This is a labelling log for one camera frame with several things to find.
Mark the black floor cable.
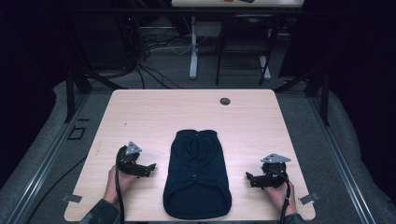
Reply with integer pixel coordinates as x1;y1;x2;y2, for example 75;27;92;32
25;154;89;224

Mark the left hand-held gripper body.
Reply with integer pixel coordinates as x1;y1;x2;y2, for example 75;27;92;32
115;141;148;178

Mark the person's right hand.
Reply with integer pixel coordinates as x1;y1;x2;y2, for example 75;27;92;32
263;180;297;217

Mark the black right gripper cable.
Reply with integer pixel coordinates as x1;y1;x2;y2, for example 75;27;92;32
278;169;292;224

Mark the white desk leg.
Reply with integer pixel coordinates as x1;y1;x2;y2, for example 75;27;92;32
189;15;199;80

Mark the dark navy small sweater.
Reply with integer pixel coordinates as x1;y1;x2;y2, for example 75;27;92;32
163;129;233;220

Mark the black metal frame stand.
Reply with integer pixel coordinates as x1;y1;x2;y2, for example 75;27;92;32
64;64;129;124
273;65;331;127

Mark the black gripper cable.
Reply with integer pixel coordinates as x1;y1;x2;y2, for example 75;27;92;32
114;146;126;224
278;169;292;224

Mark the black horizontal frame bar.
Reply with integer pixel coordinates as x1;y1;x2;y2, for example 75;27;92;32
59;7;316;17

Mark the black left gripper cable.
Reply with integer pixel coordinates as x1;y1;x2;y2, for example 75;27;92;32
114;146;126;224

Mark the grey table edge bracket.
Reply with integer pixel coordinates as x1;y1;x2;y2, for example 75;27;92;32
298;191;320;206
60;193;83;204

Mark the aluminium floor rail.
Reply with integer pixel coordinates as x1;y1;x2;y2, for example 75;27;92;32
5;92;92;224
307;95;378;224

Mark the person's left hand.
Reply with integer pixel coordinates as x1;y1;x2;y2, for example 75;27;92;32
103;164;138;205

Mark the tangle of floor cables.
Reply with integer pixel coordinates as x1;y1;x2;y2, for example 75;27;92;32
124;18;194;91

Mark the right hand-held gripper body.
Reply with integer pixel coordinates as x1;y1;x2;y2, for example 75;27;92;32
257;152;292;189

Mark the black chair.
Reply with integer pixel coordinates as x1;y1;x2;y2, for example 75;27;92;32
215;13;279;87

